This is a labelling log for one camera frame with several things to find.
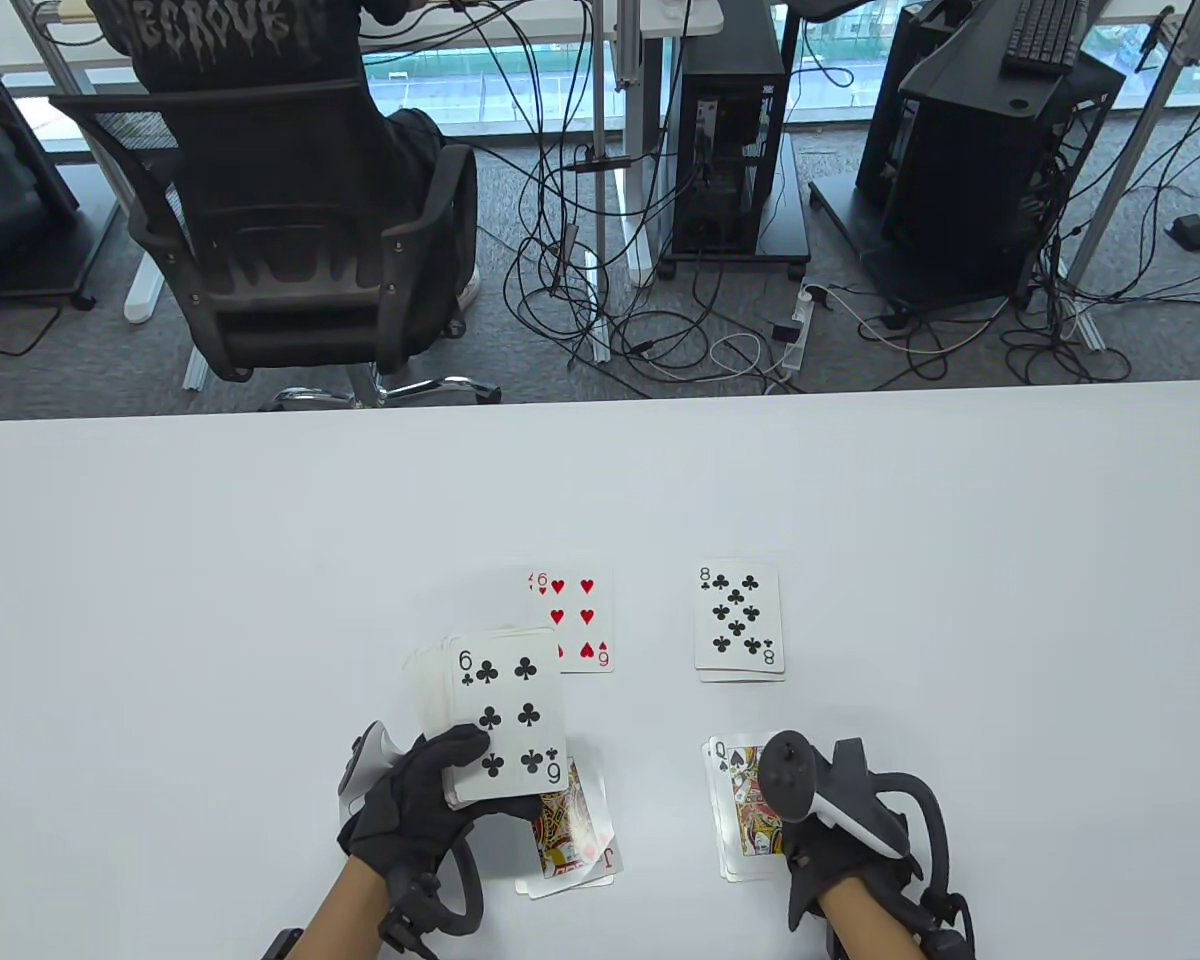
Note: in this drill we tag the large black computer case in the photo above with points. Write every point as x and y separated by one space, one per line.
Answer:
980 180

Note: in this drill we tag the person's right forearm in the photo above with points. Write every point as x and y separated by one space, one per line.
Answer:
870 930

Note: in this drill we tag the black computer tower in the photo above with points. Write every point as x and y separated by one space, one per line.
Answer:
735 60
900 60

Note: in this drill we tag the person's right hand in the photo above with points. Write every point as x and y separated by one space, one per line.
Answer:
810 880

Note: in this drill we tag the black mesh office chair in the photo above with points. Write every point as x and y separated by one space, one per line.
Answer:
280 300

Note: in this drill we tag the black glove sensor module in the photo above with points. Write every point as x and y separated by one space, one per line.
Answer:
410 915

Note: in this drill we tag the aluminium frame leg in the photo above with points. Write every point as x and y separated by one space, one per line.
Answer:
1125 165
52 55

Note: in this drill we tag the black equipment cart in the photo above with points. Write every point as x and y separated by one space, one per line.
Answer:
0 200

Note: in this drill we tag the black clubs playing card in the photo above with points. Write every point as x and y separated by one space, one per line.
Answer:
505 690
738 615
750 678

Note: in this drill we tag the person's left forearm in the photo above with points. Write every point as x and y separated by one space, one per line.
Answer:
345 915

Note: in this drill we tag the black foot pedal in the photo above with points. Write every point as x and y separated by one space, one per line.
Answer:
1188 232

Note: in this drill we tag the single red diamond playing card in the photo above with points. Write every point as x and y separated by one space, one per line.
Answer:
535 890

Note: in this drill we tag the black power adapter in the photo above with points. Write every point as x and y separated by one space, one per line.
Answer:
788 330

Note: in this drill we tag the black keyboard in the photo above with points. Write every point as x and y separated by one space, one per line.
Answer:
1045 35

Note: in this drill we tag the deck of playing cards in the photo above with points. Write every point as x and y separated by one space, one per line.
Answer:
425 680

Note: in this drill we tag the person's left hand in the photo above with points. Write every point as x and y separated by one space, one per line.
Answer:
405 810

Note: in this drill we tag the white power strip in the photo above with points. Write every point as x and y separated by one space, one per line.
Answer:
798 350

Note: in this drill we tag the diamonds face playing card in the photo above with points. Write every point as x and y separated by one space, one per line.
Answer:
585 830

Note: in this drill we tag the black wheeled computer stand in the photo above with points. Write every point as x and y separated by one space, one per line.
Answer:
785 230

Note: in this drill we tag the black spades playing card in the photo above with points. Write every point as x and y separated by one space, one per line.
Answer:
750 881

